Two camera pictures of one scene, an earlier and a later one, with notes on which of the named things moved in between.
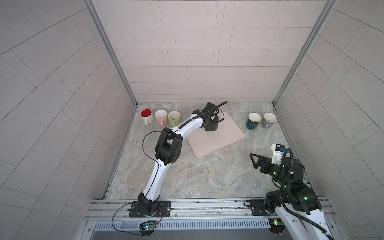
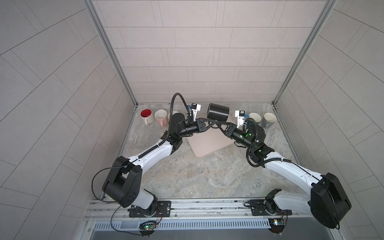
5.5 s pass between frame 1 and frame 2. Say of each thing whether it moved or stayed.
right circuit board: stayed
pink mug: stayed
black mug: moved
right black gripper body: moved
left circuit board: stayed
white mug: stayed
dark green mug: stayed
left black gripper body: moved
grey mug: stayed
